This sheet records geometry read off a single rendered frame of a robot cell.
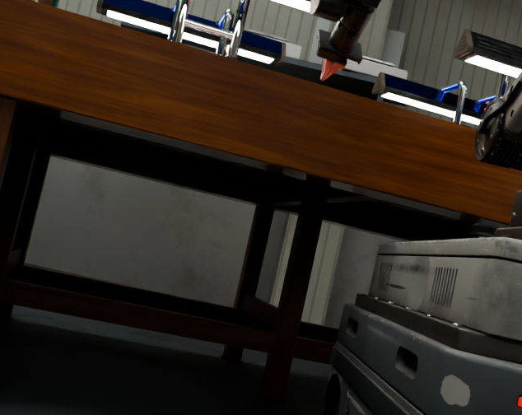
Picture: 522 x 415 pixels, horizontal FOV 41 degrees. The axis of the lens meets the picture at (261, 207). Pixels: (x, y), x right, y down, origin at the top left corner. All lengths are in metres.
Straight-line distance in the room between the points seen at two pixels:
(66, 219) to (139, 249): 0.44
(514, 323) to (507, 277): 0.05
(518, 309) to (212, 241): 3.20
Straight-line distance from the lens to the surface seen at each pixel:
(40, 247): 4.06
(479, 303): 0.83
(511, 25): 4.46
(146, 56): 1.38
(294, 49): 3.51
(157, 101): 1.37
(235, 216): 3.92
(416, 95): 2.49
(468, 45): 1.96
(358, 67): 3.51
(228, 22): 2.18
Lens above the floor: 0.39
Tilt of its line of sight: 4 degrees up
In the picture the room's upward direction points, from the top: 13 degrees clockwise
